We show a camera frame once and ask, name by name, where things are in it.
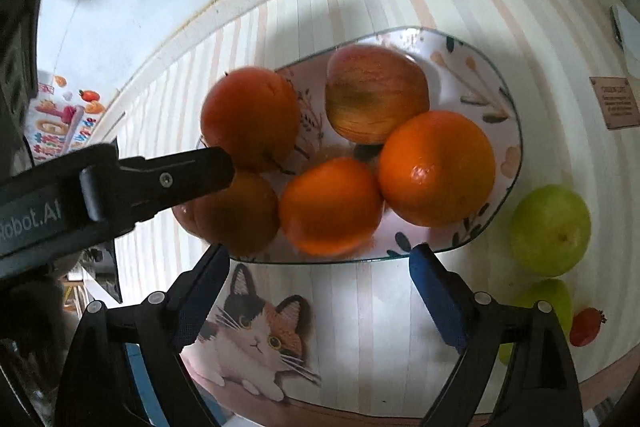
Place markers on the white paper sheet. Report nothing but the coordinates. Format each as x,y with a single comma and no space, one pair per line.
627,31

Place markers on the dark red orange fruit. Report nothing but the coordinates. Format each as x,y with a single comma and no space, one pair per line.
244,217

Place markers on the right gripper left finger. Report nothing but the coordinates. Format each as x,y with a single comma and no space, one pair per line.
98,386

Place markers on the red yellow apple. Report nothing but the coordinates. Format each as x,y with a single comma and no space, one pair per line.
370,91

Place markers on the floral oval ceramic plate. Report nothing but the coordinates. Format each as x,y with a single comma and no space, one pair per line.
460,80

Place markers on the green apple small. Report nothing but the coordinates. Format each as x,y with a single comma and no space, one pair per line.
552,291

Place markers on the large orange top left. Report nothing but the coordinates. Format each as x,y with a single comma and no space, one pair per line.
253,114

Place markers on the small red tomato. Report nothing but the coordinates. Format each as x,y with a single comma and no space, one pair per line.
586,326

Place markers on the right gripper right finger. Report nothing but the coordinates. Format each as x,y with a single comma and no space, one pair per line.
540,387

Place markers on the green apple large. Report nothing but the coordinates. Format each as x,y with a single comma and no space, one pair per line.
550,231

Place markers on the colourful fruit wall sticker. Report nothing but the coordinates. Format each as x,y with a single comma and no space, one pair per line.
61,118

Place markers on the orange front middle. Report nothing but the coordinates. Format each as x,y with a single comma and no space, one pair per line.
332,208

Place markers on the orange right side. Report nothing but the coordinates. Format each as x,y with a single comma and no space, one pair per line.
437,169

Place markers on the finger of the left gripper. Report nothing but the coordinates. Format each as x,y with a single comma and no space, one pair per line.
131,190

